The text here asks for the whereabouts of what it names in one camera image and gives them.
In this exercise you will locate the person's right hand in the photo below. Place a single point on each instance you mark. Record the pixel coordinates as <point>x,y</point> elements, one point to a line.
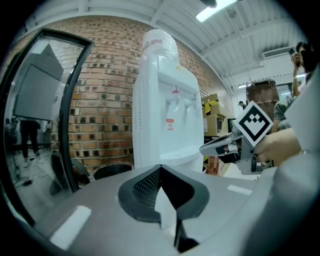
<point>277,145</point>

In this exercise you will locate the printed brown cardboard box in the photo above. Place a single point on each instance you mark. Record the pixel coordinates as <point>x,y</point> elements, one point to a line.
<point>216,166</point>

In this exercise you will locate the brown chair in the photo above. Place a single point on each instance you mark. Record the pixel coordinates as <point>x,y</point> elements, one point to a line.
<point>262,95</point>

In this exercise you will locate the white ceiling air conditioner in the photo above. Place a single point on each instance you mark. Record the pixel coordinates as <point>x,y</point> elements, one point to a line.
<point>277,52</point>

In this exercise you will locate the black glass door cabinet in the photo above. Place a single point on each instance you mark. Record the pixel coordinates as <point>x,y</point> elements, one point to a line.
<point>37,125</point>

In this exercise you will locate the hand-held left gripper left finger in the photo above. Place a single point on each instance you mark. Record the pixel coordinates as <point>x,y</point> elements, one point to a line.
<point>100,212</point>

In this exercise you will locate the small beige trash bin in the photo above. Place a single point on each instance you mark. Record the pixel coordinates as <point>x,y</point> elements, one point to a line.
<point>204,168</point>

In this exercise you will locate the steel round trash bin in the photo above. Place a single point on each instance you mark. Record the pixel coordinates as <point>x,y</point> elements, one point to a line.
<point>112,171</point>

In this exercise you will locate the white drip tray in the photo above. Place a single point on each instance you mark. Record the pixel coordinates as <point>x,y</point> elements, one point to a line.
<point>180,156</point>

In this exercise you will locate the ceiling light panel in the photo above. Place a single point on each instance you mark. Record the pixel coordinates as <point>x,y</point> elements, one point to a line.
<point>215,10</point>

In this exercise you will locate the black flat box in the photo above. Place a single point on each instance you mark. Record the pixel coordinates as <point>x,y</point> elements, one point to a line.
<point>213,139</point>

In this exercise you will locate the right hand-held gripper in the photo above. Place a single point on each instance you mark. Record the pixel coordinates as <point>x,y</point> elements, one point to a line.
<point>253,122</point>

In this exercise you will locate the yellow taped cardboard box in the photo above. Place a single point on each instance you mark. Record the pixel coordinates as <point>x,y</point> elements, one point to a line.
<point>212,105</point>

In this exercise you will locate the plain cardboard box white label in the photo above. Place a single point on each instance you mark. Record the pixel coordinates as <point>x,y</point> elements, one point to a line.
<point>212,125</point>

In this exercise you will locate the white water dispenser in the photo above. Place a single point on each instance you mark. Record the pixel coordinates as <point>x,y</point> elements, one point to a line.
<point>150,125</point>

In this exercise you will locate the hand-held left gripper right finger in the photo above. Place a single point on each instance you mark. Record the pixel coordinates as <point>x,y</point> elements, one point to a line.
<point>225,200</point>

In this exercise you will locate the red white warning sticker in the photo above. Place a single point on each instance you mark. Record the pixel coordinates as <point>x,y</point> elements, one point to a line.
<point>170,124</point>

